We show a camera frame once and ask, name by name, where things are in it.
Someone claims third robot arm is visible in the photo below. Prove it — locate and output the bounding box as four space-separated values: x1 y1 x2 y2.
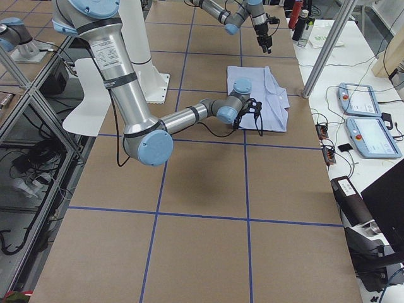
1 17 42 62

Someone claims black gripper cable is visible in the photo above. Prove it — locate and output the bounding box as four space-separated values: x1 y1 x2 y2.
109 91 264 168

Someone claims red water bottle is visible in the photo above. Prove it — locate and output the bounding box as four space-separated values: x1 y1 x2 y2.
288 0 304 30

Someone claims lower teach pendant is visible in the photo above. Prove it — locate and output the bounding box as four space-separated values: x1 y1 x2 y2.
346 116 402 159

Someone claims black water bottle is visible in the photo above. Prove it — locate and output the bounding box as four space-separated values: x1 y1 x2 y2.
292 9 309 42

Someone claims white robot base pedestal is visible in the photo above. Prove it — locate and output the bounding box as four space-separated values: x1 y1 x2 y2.
119 0 170 104

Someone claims black monitor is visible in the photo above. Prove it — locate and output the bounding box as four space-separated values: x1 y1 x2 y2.
361 161 403 252

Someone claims aluminium frame post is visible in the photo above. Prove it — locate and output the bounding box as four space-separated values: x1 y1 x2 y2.
302 0 357 99

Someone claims blue striped button-up shirt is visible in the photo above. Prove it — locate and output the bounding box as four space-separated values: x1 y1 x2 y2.
227 66 290 132

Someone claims white green printed bag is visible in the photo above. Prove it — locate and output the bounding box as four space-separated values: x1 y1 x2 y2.
309 25 331 49

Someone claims teach pendant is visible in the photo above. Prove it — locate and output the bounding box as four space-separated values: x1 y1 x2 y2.
346 116 402 159
337 83 381 117

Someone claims black box with white label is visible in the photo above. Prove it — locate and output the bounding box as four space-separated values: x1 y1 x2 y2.
330 176 374 227

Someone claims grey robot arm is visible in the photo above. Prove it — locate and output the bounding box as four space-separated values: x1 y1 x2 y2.
189 0 280 54
52 1 260 166

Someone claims clear bottle with black lid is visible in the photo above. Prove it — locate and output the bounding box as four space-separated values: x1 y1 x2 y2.
297 16 316 47

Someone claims upper teach pendant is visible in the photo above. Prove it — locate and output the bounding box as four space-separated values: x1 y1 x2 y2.
337 83 381 117

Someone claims white chair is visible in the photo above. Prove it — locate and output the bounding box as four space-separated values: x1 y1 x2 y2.
62 58 110 136

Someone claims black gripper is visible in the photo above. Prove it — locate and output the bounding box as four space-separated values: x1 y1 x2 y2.
252 17 280 54
232 98 263 129

